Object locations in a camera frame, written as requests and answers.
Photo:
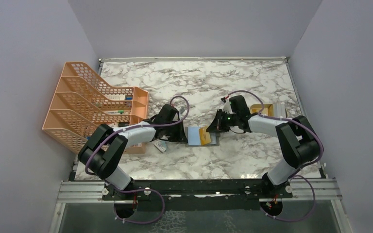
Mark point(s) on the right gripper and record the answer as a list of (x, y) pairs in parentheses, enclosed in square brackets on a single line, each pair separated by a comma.
[(217, 125)]

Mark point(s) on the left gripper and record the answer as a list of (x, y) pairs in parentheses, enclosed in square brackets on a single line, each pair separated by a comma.
[(180, 137)]

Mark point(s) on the grey card holder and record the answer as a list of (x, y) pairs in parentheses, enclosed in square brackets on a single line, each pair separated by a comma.
[(198, 137)]

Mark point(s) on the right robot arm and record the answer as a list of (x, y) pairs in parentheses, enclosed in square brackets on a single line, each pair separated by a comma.
[(299, 144)]

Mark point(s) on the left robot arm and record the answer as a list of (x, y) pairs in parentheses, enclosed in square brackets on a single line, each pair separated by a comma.
[(103, 150)]

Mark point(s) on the yellow oval card tray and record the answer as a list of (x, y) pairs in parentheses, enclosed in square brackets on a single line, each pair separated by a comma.
[(256, 108)]

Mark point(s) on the small blue white clip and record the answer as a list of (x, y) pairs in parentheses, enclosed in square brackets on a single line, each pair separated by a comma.
[(161, 145)]

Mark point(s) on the orange mesh file organizer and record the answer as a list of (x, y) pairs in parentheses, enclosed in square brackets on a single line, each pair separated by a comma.
[(83, 100)]

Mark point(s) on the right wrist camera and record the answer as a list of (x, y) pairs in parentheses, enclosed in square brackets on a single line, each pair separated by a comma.
[(227, 106)]

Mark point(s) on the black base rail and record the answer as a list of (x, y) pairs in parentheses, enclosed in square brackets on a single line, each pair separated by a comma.
[(198, 195)]

